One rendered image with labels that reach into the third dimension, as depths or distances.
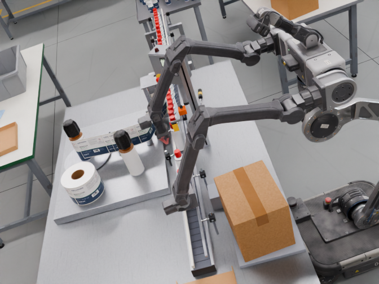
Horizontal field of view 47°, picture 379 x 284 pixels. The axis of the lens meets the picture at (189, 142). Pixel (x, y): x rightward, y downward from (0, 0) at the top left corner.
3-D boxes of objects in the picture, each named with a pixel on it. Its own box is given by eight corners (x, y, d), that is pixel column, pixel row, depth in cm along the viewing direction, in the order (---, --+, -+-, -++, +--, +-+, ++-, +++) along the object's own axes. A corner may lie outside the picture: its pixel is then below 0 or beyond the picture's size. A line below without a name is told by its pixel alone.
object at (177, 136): (177, 147, 261) (167, 120, 248) (185, 144, 260) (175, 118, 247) (177, 152, 257) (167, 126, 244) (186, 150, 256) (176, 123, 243)
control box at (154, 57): (166, 73, 247) (156, 44, 235) (192, 75, 239) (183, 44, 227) (157, 84, 241) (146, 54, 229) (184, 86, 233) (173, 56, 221)
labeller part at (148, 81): (140, 78, 281) (140, 77, 280) (157, 73, 280) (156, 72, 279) (141, 89, 270) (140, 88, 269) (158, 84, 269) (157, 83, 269)
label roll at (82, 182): (83, 177, 263) (73, 160, 253) (110, 180, 254) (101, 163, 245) (65, 203, 250) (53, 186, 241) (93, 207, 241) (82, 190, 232)
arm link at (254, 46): (263, 47, 207) (259, 39, 209) (243, 54, 206) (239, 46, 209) (264, 60, 214) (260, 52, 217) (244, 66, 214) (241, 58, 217)
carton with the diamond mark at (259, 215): (225, 214, 217) (212, 177, 200) (270, 197, 217) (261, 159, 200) (245, 262, 194) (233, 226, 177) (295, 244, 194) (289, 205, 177)
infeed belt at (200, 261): (166, 84, 324) (164, 79, 321) (176, 80, 323) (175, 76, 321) (195, 275, 197) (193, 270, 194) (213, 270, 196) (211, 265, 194)
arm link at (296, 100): (308, 100, 168) (302, 91, 171) (283, 109, 168) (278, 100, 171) (309, 116, 175) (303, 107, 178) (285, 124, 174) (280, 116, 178)
